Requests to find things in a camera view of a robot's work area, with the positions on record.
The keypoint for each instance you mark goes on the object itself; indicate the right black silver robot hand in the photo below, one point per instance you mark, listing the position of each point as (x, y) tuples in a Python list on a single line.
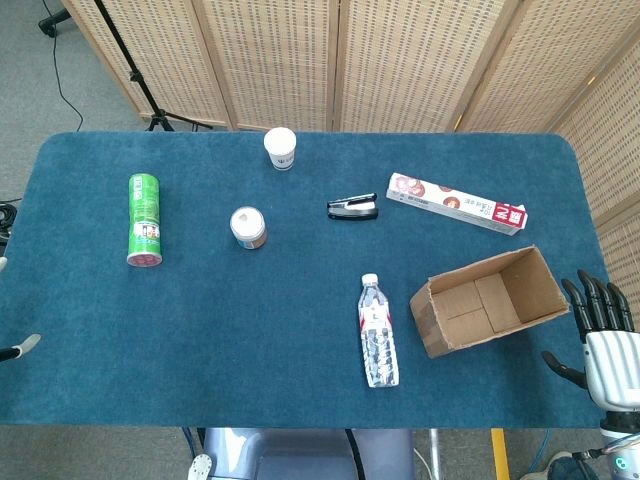
[(612, 365)]

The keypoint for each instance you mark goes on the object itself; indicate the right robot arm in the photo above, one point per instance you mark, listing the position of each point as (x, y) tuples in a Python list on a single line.
[(622, 445)]

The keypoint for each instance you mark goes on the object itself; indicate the open brown cardboard box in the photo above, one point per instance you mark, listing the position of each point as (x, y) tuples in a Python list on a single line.
[(531, 285)]

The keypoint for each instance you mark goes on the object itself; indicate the white red cling film box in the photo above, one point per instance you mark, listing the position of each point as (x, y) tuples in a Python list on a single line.
[(450, 198)]

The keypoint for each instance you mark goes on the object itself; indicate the clear plastic water bottle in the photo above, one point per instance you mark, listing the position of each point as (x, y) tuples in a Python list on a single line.
[(378, 345)]

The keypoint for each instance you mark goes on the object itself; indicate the green cylindrical chip can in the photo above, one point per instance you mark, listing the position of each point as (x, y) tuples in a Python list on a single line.
[(144, 215)]

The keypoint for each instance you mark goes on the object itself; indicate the metal table leg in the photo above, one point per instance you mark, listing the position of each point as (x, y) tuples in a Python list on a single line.
[(435, 455)]

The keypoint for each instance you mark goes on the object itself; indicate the black stapler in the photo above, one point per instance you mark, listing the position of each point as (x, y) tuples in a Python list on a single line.
[(356, 213)]

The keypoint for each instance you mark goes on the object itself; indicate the grey blue robot torso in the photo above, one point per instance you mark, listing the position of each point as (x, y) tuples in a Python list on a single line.
[(300, 455)]

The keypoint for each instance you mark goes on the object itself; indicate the blue carpet table cover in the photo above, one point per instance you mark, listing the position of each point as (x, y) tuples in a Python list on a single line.
[(250, 325)]

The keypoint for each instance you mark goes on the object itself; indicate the woven rattan folding screen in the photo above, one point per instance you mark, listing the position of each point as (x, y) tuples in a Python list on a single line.
[(400, 60)]

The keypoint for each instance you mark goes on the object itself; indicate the small white lidded jar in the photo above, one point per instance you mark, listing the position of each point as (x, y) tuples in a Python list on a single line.
[(247, 226)]

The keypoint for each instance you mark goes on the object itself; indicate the white paper cup blue logo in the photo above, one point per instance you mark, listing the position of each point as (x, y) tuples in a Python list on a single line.
[(280, 146)]

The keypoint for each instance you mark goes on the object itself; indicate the black tripod stand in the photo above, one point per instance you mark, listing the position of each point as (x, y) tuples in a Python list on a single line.
[(134, 75)]

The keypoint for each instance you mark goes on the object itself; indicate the yellow post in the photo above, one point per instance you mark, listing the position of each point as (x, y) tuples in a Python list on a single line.
[(500, 455)]

